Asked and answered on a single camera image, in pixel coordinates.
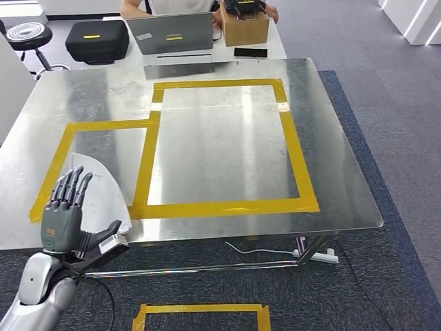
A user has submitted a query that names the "white power strip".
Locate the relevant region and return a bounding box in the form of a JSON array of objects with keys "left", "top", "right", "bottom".
[{"left": 292, "top": 247, "right": 339, "bottom": 265}]

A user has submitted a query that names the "person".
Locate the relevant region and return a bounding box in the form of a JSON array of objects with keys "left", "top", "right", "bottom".
[{"left": 118, "top": 0, "right": 280, "bottom": 26}]

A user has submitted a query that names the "grey laptop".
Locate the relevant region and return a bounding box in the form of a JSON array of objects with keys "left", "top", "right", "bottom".
[{"left": 127, "top": 12, "right": 216, "bottom": 66}]

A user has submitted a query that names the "black round stool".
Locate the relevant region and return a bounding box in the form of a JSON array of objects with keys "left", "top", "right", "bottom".
[{"left": 6, "top": 21, "right": 71, "bottom": 81}]

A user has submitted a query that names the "white power strip cable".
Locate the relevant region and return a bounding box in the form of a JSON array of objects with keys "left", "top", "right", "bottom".
[{"left": 224, "top": 241, "right": 296, "bottom": 257}]

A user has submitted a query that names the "large yellow tape square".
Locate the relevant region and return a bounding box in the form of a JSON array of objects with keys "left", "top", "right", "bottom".
[{"left": 127, "top": 78, "right": 321, "bottom": 221}]

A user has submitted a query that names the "black phone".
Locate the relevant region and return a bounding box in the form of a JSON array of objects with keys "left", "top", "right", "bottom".
[{"left": 233, "top": 46, "right": 269, "bottom": 60}]

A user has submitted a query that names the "white panel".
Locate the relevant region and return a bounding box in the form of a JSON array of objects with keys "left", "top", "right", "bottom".
[{"left": 0, "top": 33, "right": 38, "bottom": 148}]

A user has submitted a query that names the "person's hand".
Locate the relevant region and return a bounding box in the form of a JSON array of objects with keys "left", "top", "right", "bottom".
[{"left": 264, "top": 3, "right": 280, "bottom": 25}]

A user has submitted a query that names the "steel workbench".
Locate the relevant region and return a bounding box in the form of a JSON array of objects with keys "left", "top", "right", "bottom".
[{"left": 0, "top": 58, "right": 384, "bottom": 280}]

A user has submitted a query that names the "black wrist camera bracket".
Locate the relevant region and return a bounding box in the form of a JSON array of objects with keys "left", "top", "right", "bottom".
[{"left": 61, "top": 242, "right": 130, "bottom": 281}]

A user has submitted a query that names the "white plinth with light strip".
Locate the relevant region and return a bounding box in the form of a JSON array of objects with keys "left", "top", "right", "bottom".
[{"left": 377, "top": 0, "right": 441, "bottom": 46}]

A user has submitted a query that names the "white curved plastic part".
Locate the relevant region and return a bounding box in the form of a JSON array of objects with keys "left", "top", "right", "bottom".
[{"left": 68, "top": 152, "right": 133, "bottom": 235}]

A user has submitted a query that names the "yellow floor tape mark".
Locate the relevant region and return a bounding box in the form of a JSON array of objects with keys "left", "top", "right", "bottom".
[{"left": 131, "top": 303, "right": 272, "bottom": 331}]

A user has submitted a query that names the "black device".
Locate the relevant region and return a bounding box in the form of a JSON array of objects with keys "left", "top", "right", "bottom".
[{"left": 223, "top": 0, "right": 267, "bottom": 20}]

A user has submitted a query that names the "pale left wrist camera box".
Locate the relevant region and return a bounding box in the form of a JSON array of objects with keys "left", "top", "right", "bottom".
[{"left": 98, "top": 233, "right": 129, "bottom": 256}]

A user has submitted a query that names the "large brown cardboard box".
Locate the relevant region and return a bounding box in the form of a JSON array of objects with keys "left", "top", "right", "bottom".
[{"left": 220, "top": 3, "right": 271, "bottom": 48}]

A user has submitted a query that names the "small yellow tape rectangle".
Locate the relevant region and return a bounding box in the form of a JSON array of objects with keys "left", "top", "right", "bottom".
[{"left": 28, "top": 110, "right": 162, "bottom": 224}]

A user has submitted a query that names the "white desk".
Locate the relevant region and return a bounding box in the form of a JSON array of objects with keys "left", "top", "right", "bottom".
[{"left": 103, "top": 16, "right": 287, "bottom": 63}]

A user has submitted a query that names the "black carrying case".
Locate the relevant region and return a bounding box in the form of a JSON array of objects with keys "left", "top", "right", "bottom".
[{"left": 64, "top": 19, "right": 130, "bottom": 66}]

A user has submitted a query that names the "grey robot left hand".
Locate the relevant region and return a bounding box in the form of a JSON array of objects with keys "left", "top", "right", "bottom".
[{"left": 41, "top": 165, "right": 123, "bottom": 257}]

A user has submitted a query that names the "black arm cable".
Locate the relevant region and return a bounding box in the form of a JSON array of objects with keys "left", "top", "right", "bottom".
[{"left": 86, "top": 275, "right": 117, "bottom": 331}]

